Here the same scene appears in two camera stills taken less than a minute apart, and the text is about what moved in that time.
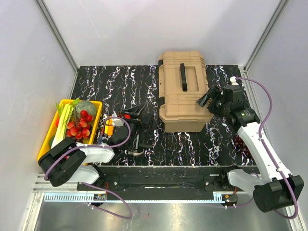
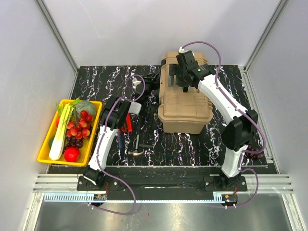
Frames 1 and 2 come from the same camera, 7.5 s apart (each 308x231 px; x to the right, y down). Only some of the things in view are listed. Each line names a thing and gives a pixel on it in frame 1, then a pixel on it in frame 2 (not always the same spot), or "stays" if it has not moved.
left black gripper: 146,119 to 155,82
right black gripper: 214,94 to 171,73
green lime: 50,142 stays
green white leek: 65,116 stays
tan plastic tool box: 182,77 stays
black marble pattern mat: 131,122 stays
